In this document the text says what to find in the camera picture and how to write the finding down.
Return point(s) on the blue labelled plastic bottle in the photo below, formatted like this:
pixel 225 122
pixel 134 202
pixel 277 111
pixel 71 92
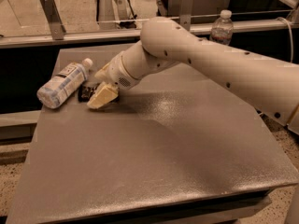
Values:
pixel 57 90

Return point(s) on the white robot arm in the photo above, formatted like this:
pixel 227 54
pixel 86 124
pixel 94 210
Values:
pixel 270 85

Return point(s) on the grey metal rail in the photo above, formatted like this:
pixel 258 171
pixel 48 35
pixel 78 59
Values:
pixel 10 42

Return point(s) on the left metal bracket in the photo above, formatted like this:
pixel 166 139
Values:
pixel 52 15

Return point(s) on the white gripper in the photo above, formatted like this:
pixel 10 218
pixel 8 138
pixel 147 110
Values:
pixel 118 73

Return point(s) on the black rxbar chocolate wrapper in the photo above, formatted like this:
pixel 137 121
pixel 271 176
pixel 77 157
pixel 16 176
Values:
pixel 85 92

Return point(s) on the metal bracket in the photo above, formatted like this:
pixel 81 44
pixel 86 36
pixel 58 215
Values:
pixel 52 15
pixel 185 13

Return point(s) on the clear water bottle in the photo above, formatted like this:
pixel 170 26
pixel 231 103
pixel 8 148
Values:
pixel 222 28

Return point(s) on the right metal bracket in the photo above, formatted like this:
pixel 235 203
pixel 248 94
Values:
pixel 185 13

